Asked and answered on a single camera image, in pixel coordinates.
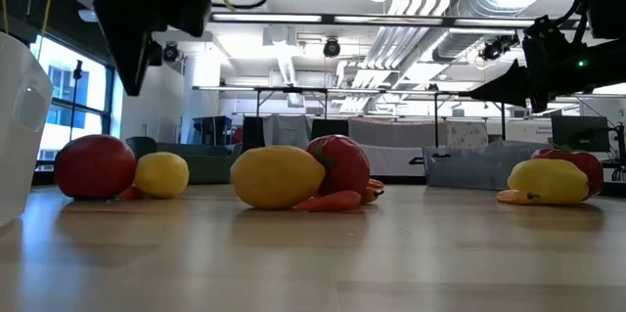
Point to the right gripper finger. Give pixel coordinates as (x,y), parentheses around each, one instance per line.
(511,96)
(511,77)

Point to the black overhead light beam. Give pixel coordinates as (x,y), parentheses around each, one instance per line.
(327,19)

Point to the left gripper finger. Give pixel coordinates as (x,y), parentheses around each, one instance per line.
(144,33)
(115,28)

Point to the dark grey plastic basket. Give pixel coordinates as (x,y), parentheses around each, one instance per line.
(210,167)

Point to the black panel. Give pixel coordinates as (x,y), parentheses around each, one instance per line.
(253,133)
(330,128)

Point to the red apple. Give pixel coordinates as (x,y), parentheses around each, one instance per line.
(95,166)

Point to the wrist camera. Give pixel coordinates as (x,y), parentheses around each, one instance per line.
(609,9)
(186,9)

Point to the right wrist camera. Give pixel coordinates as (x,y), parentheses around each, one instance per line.
(609,9)

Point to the small red pepper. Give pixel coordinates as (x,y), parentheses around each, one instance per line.
(129,193)
(332,201)
(377,184)

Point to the yellow plastic lemon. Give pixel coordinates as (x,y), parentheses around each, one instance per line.
(548,182)
(161,175)

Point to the white cloth cover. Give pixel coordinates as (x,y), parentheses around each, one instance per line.
(391,136)

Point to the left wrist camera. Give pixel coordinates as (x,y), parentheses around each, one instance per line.
(186,9)

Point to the white plastic basket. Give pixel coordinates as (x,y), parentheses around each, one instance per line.
(19,155)

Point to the clear plastic basket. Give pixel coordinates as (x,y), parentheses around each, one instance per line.
(469,170)

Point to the dark storage cart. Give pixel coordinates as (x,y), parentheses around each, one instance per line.
(210,131)

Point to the black computer monitor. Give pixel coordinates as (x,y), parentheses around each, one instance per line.
(580,133)

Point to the small carrot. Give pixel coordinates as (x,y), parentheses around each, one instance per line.
(513,197)

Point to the black ceiling spotlight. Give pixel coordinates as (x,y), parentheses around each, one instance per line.
(331,48)
(170,53)
(491,50)

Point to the large window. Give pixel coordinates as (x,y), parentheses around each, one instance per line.
(93,87)

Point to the black tripod stand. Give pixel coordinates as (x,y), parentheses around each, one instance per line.
(76,72)

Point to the yellow mango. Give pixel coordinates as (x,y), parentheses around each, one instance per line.
(276,177)

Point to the grey cloth cover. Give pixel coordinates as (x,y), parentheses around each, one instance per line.
(286,131)

